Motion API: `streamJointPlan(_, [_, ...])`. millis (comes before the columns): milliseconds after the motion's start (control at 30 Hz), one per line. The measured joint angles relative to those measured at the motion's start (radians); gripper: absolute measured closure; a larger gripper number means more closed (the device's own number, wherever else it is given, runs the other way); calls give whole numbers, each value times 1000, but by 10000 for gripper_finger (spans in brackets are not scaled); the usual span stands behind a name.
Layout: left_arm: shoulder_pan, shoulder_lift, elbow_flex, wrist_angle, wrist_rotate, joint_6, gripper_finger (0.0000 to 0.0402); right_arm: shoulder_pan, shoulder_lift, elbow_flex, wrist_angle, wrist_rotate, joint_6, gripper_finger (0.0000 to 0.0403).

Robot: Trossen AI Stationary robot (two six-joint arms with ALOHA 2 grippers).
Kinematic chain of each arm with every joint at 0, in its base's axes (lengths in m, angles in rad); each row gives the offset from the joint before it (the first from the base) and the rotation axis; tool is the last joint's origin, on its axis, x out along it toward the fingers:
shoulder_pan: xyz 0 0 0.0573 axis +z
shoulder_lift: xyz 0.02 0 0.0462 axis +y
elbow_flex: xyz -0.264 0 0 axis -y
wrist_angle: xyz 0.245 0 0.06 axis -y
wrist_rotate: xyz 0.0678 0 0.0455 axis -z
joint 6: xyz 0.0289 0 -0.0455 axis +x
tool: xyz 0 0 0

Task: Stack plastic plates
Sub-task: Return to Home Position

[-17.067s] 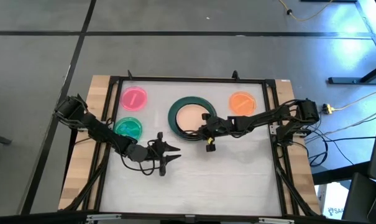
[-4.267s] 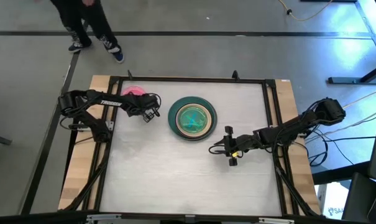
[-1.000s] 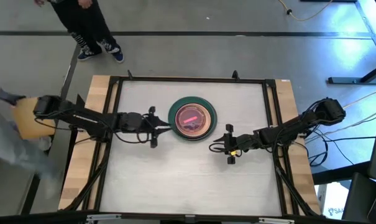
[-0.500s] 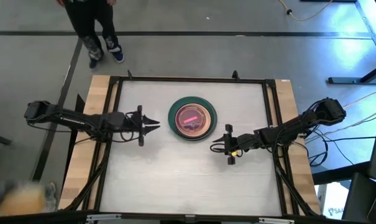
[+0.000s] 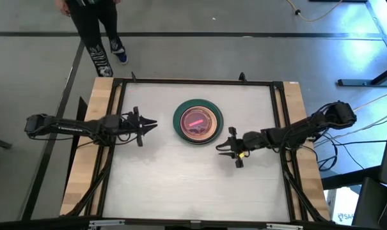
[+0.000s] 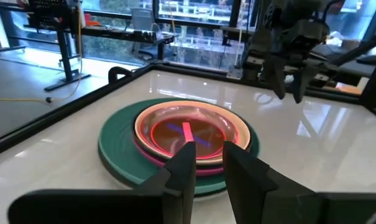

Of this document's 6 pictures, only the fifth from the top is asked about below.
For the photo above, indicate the pink transparent plastic plate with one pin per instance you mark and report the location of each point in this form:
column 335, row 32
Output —
column 201, row 129

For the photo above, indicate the person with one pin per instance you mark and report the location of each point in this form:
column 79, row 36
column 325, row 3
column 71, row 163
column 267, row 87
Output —
column 91, row 28

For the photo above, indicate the silver metal bracket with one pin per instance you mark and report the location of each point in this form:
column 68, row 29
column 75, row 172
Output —
column 107, row 222
column 284, row 226

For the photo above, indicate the black aluminium table frame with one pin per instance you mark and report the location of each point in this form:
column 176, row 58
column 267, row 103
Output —
column 196, row 81

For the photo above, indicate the black floor stand frame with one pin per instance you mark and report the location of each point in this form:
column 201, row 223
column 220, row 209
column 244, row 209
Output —
column 356, row 82

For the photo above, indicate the white printed box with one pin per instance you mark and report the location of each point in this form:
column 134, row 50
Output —
column 343, row 204

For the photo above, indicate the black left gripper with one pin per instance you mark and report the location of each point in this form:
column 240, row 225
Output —
column 139, row 137

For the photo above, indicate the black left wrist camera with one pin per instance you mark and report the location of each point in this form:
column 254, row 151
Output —
column 129, row 122

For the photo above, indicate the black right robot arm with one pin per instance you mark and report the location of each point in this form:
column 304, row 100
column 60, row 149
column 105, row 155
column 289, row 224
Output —
column 295, row 131

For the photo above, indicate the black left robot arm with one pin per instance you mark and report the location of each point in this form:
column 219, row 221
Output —
column 68, row 127

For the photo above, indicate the slate grey plastic plate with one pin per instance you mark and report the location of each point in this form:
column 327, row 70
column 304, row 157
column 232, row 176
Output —
column 217, row 136

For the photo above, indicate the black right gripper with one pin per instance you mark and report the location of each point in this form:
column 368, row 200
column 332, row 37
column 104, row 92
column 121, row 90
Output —
column 239, row 145

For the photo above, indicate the black laptop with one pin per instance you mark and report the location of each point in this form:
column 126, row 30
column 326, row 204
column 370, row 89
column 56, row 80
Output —
column 369, row 204

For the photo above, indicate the teal opaque plastic plate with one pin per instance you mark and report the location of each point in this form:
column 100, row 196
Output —
column 176, row 121

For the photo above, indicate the pink opaque plastic plate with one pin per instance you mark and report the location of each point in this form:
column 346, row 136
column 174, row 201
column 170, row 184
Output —
column 182, row 123

